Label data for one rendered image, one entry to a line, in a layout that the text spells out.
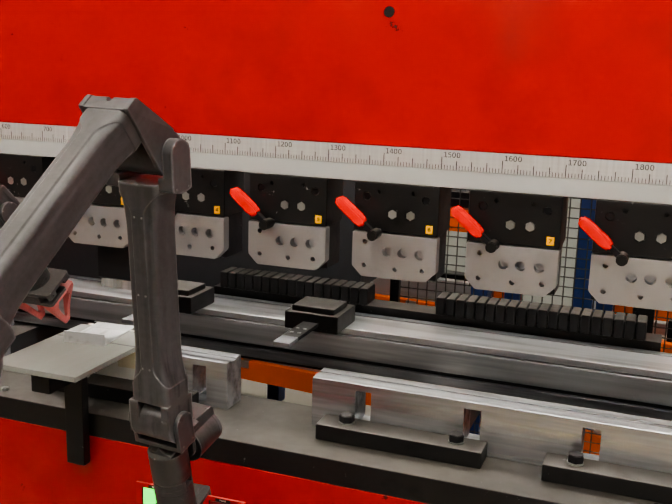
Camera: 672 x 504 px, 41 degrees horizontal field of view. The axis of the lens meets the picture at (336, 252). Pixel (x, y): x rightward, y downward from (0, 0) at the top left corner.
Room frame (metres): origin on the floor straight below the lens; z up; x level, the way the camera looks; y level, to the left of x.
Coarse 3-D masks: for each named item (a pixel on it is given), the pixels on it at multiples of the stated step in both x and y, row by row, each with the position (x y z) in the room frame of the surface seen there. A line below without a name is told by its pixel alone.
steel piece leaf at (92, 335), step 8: (88, 328) 1.72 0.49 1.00; (96, 328) 1.72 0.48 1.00; (104, 328) 1.72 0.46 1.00; (64, 336) 1.64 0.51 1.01; (72, 336) 1.63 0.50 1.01; (80, 336) 1.63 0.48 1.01; (88, 336) 1.63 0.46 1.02; (96, 336) 1.62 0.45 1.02; (104, 336) 1.62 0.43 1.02; (112, 336) 1.67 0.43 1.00; (96, 344) 1.62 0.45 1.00; (104, 344) 1.62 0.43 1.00
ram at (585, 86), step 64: (0, 0) 1.78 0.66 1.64; (64, 0) 1.73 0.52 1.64; (128, 0) 1.68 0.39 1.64; (192, 0) 1.64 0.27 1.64; (256, 0) 1.59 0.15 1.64; (320, 0) 1.55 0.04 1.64; (384, 0) 1.51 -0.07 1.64; (448, 0) 1.48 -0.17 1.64; (512, 0) 1.44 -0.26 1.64; (576, 0) 1.41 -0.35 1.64; (640, 0) 1.37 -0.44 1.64; (0, 64) 1.79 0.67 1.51; (64, 64) 1.73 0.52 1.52; (128, 64) 1.68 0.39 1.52; (192, 64) 1.64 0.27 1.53; (256, 64) 1.59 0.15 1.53; (320, 64) 1.55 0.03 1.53; (384, 64) 1.51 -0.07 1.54; (448, 64) 1.47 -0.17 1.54; (512, 64) 1.44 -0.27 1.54; (576, 64) 1.40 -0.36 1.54; (640, 64) 1.37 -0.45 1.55; (192, 128) 1.64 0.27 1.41; (256, 128) 1.59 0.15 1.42; (320, 128) 1.55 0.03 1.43; (384, 128) 1.51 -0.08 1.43; (448, 128) 1.47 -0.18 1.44; (512, 128) 1.44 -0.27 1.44; (576, 128) 1.40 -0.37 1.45; (640, 128) 1.37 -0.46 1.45; (512, 192) 1.43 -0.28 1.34; (576, 192) 1.40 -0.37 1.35; (640, 192) 1.36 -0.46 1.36
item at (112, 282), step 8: (104, 248) 1.74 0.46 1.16; (112, 248) 1.74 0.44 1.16; (120, 248) 1.73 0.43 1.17; (104, 256) 1.74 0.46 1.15; (112, 256) 1.74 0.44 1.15; (120, 256) 1.73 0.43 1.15; (128, 256) 1.72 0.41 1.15; (104, 264) 1.74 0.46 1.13; (112, 264) 1.74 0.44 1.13; (120, 264) 1.73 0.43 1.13; (128, 264) 1.72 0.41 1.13; (104, 272) 1.74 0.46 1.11; (112, 272) 1.74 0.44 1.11; (120, 272) 1.73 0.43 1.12; (128, 272) 1.72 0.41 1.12; (104, 280) 1.75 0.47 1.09; (112, 280) 1.75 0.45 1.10; (120, 280) 1.74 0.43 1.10; (128, 280) 1.72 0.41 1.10; (120, 288) 1.74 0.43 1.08; (128, 288) 1.73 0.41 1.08
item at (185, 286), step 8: (184, 288) 1.93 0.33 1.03; (192, 288) 1.93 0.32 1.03; (200, 288) 1.96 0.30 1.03; (208, 288) 1.98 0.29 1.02; (184, 296) 1.90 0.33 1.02; (192, 296) 1.91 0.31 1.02; (200, 296) 1.93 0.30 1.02; (208, 296) 1.97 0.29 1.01; (184, 304) 1.90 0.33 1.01; (192, 304) 1.90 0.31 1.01; (200, 304) 1.93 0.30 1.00; (208, 304) 1.97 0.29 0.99; (184, 312) 1.90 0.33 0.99; (192, 312) 1.90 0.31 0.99; (128, 320) 1.78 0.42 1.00
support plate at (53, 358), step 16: (128, 336) 1.68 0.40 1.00; (16, 352) 1.57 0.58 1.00; (32, 352) 1.57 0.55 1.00; (48, 352) 1.57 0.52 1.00; (64, 352) 1.57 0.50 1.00; (80, 352) 1.58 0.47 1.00; (96, 352) 1.58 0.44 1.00; (112, 352) 1.58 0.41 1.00; (128, 352) 1.60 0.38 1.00; (16, 368) 1.49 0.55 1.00; (32, 368) 1.48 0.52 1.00; (48, 368) 1.49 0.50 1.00; (64, 368) 1.49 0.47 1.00; (80, 368) 1.49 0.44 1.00; (96, 368) 1.50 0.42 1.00
